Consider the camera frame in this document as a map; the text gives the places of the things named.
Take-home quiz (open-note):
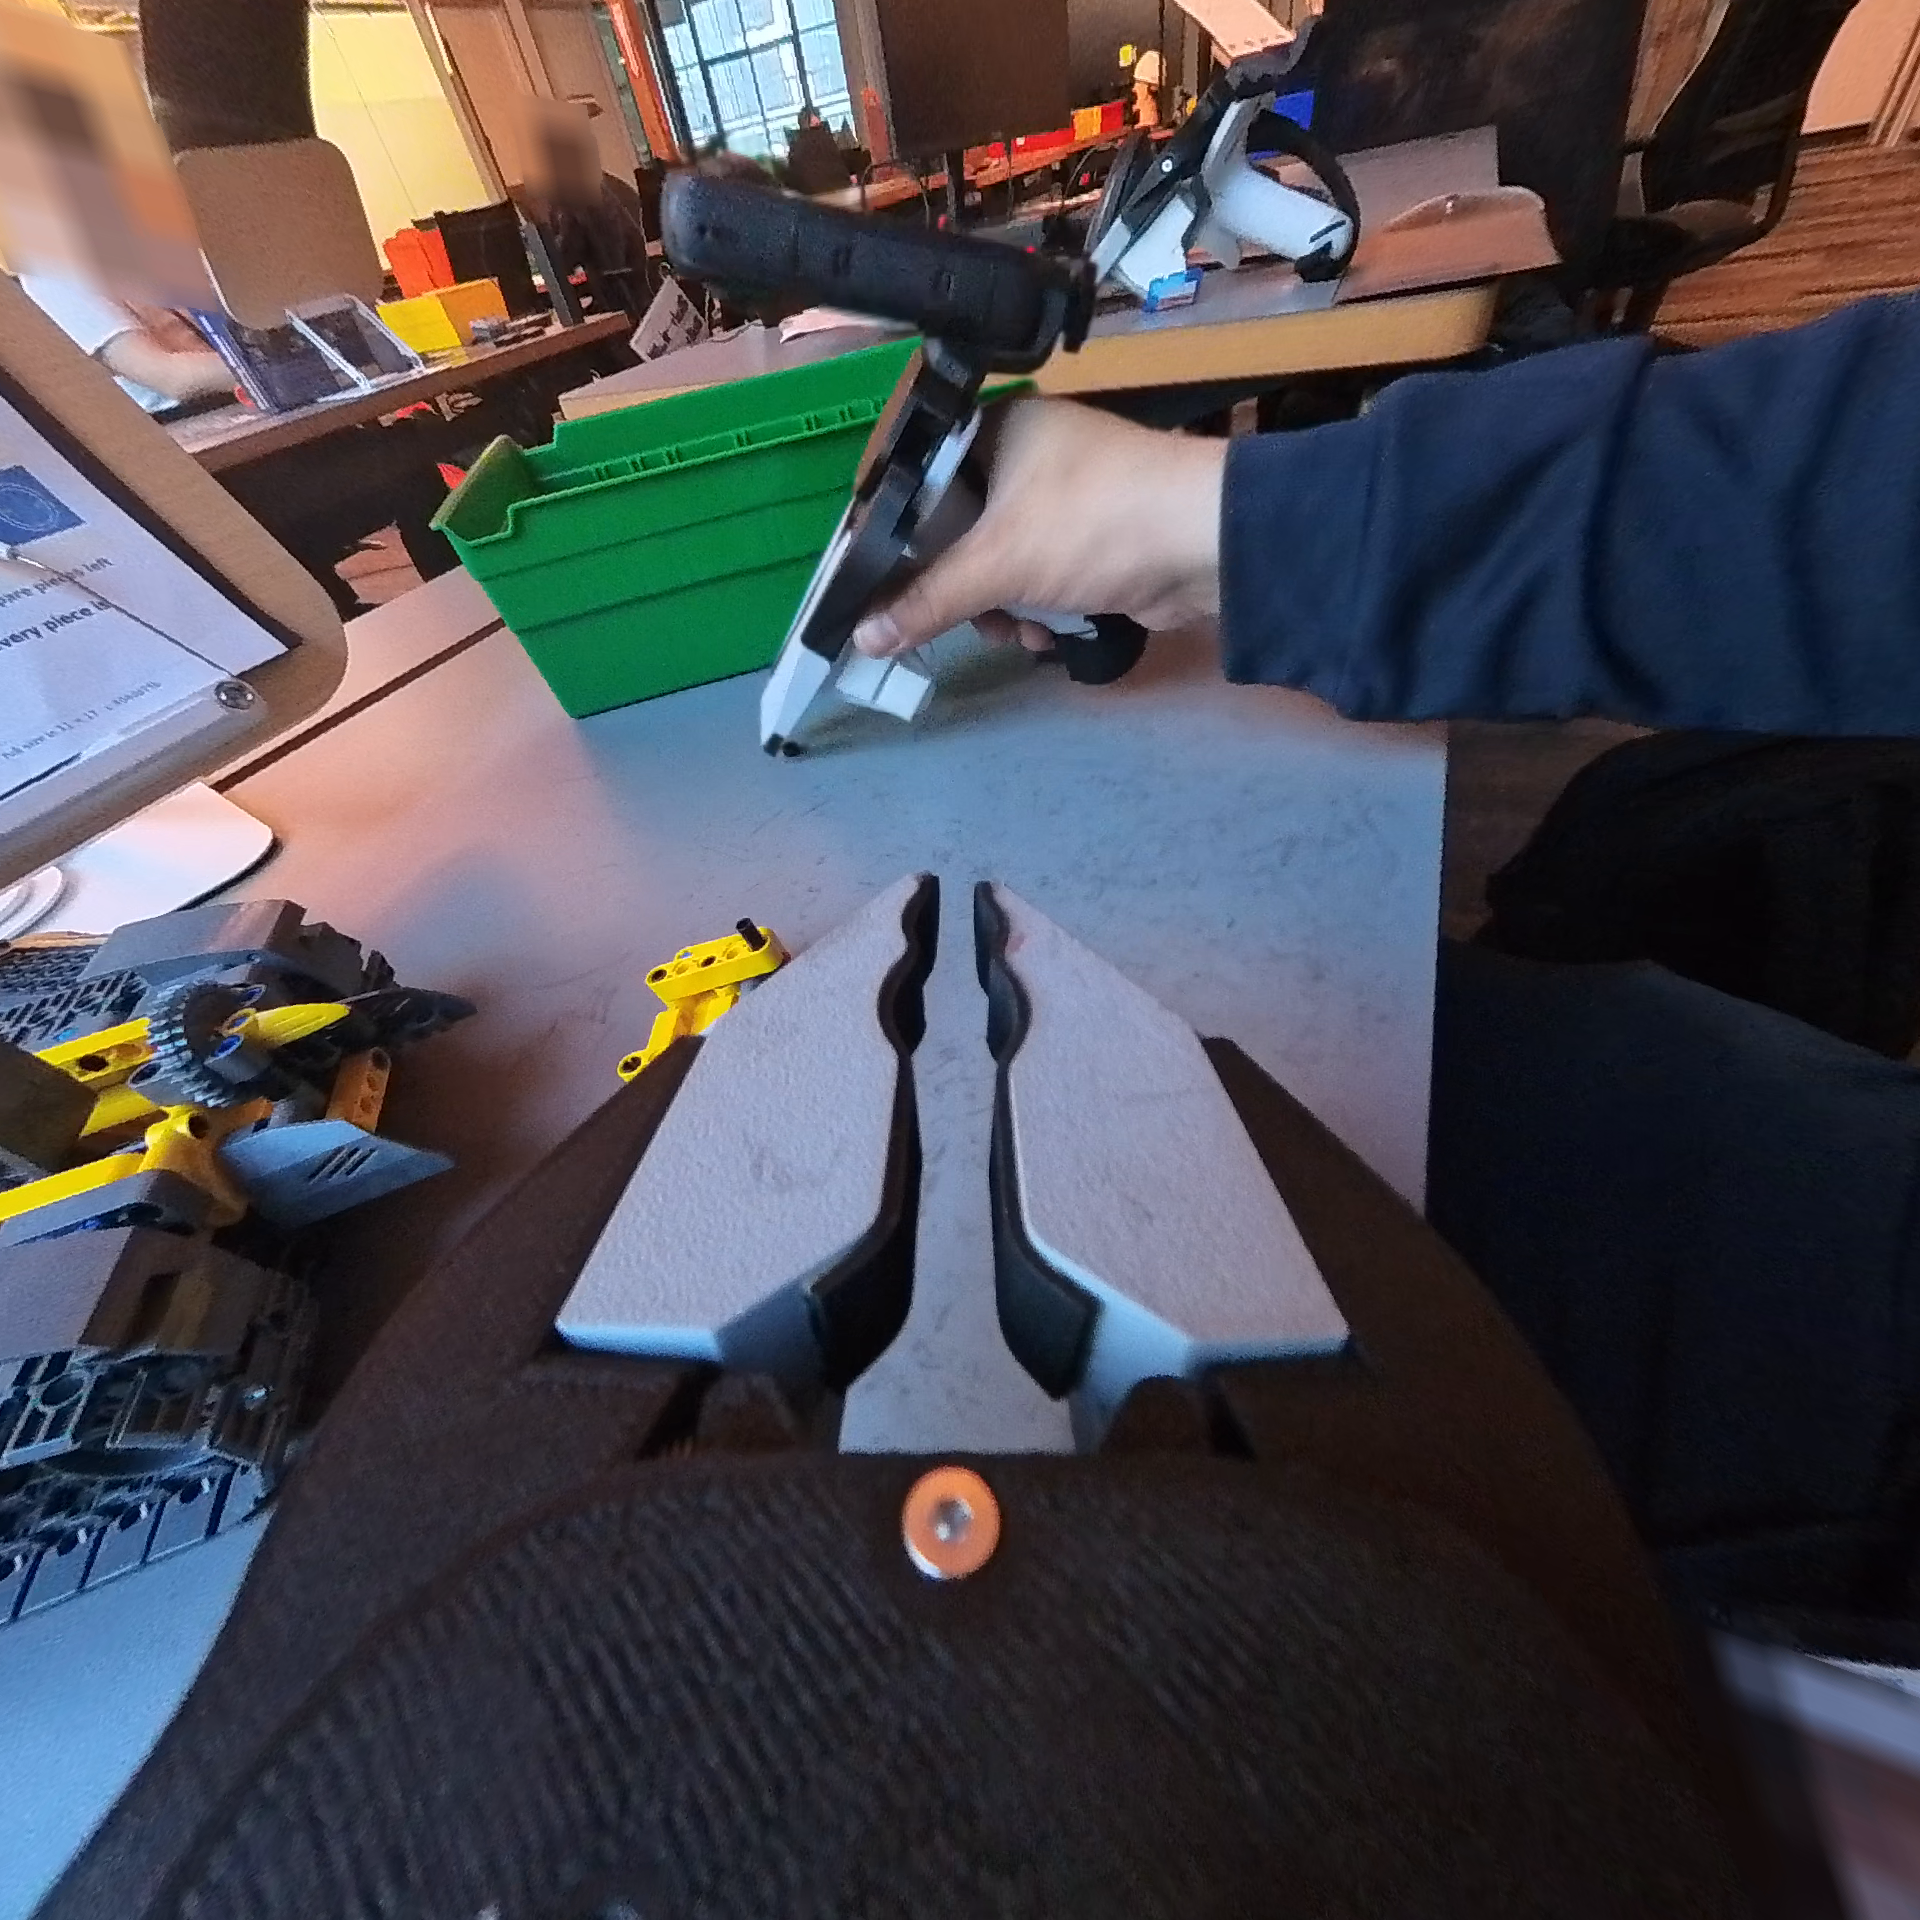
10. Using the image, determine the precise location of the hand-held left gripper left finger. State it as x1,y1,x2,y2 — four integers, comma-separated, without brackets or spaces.
555,873,942,1393

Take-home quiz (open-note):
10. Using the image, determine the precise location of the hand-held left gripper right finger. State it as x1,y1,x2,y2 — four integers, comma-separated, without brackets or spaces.
974,879,1353,1454

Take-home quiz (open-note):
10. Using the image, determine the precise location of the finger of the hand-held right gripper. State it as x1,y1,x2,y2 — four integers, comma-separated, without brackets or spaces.
757,525,888,762

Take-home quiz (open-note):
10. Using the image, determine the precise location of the yellow toy brick assembly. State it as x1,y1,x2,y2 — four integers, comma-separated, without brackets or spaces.
614,915,793,1089

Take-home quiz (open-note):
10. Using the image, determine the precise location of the person's right forearm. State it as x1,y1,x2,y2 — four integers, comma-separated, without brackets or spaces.
1214,290,1920,742

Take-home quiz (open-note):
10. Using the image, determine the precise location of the grey desk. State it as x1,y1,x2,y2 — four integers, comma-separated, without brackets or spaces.
0,563,1454,1920

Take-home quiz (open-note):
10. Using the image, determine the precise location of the person's right hand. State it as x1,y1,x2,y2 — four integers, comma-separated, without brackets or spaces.
853,394,1236,667

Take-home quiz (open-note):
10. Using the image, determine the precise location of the green plastic bin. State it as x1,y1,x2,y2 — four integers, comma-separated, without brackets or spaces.
429,332,1043,724

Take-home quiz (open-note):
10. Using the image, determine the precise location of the black upright panel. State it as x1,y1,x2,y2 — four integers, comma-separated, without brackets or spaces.
869,0,1079,163

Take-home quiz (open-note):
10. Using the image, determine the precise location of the idle hand-held gripper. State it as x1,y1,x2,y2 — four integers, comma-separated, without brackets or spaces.
1083,55,1363,305

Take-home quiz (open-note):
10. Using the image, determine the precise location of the yellow storage box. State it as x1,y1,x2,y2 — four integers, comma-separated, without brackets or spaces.
371,275,515,357

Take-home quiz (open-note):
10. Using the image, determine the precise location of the dark wooden table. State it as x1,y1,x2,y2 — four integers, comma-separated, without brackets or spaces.
164,310,635,454

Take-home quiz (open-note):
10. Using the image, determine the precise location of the wood-edged grey table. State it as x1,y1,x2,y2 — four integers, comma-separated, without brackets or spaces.
555,123,1550,424

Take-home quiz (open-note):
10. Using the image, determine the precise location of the clear acrylic box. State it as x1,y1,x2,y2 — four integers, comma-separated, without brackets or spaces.
282,290,429,390

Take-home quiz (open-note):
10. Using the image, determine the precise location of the person's dark clothed body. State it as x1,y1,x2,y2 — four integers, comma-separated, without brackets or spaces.
1422,941,1920,1657

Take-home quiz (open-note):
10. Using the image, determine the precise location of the grey yellow toy brick vehicle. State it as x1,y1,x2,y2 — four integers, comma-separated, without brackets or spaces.
0,898,485,1634

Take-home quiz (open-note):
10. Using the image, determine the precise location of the brown curved board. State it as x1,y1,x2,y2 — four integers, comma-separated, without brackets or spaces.
1378,183,1550,238

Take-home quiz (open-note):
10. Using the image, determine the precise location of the black office chair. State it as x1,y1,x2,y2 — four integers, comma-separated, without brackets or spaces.
1614,0,1863,326
1484,730,1920,1054

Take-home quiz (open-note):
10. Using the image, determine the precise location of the printed instruction sheet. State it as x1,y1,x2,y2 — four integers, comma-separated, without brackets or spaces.
0,394,292,808

